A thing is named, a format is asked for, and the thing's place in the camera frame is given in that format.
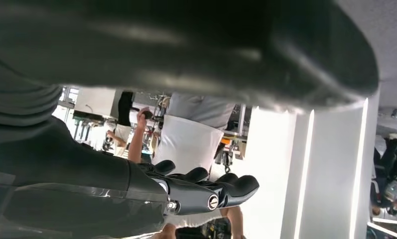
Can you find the person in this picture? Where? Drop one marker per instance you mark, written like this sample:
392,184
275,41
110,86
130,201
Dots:
122,132
188,145
388,198
389,155

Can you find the white lit pillar structure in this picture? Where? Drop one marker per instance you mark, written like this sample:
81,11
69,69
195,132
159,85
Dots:
330,165

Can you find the grey robot body shell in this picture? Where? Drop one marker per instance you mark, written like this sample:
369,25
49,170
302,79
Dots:
152,43

